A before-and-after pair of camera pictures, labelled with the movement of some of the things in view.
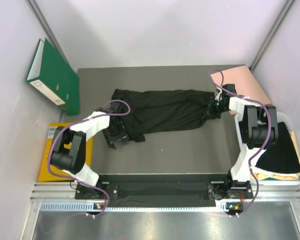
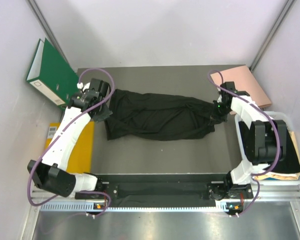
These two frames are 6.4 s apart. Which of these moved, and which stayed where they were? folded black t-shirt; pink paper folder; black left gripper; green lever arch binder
Moved: black left gripper
Stayed: green lever arch binder; pink paper folder; folded black t-shirt
